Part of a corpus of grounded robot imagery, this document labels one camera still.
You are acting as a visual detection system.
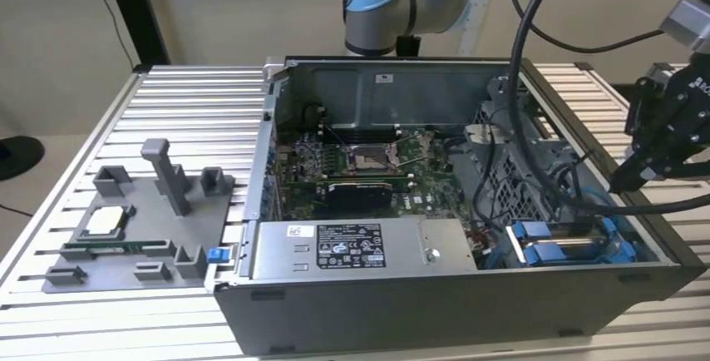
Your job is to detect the grey parts rack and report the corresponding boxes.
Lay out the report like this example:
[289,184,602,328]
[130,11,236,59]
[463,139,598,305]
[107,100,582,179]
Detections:
[42,138,238,295]

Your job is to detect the green RAM stick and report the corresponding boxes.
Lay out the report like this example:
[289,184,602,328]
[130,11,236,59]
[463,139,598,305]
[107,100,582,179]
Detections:
[62,240,171,256]

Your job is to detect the silver CPU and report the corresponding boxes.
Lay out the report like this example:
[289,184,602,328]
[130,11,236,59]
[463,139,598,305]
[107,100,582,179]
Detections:
[83,206,128,236]

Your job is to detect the locking lever wire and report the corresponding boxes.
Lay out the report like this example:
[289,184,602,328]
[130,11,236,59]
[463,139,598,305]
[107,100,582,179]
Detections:
[326,124,357,151]

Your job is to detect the blue disk carrier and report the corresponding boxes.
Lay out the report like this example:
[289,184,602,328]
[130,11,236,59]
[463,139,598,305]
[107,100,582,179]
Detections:
[521,240,637,267]

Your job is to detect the green motherboard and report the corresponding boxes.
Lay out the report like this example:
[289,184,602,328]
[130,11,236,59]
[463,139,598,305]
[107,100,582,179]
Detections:
[274,126,473,223]

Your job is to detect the CPU socket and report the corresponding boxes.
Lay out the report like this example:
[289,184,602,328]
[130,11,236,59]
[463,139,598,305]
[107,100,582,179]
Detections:
[342,143,405,171]

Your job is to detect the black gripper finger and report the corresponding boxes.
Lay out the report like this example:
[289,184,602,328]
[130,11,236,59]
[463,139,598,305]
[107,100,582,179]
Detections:
[608,77,666,194]
[641,143,710,182]

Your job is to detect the thin black wire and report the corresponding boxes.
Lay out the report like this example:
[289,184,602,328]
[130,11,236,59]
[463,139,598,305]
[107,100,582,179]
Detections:
[474,126,502,230]

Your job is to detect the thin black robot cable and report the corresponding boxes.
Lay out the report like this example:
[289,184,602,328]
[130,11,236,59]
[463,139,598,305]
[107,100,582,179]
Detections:
[509,0,668,53]

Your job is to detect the hard disk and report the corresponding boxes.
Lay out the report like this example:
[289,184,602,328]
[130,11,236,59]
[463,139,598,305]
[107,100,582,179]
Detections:
[507,215,621,250]

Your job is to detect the black graphics card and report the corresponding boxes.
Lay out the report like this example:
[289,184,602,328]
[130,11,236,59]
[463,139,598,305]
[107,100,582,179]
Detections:
[326,181,395,216]

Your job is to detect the silver power supply unit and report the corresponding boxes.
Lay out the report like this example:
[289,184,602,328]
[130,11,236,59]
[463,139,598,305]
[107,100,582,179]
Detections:
[247,218,479,279]

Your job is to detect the white wall cable duct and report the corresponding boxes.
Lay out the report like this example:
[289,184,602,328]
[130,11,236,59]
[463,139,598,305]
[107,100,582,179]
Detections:
[457,0,498,57]

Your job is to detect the grey perforated disk cage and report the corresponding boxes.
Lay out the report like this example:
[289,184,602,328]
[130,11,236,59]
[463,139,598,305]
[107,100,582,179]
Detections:
[449,98,578,225]

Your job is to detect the black frame post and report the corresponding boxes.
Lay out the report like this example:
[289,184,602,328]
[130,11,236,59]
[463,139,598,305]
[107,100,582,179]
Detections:
[99,0,172,67]

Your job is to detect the dark grey PC case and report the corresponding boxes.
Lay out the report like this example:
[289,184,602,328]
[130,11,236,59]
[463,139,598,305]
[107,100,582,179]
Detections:
[203,55,709,356]

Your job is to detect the black RAM slots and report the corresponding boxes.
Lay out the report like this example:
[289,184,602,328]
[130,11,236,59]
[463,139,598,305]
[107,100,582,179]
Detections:
[319,123,405,142]

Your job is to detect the thick black robot cable hose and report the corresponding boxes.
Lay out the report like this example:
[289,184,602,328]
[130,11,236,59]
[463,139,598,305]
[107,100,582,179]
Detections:
[509,0,710,216]

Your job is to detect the black round stand base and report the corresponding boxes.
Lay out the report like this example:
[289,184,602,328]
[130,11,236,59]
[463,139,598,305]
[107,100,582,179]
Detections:
[0,135,46,182]

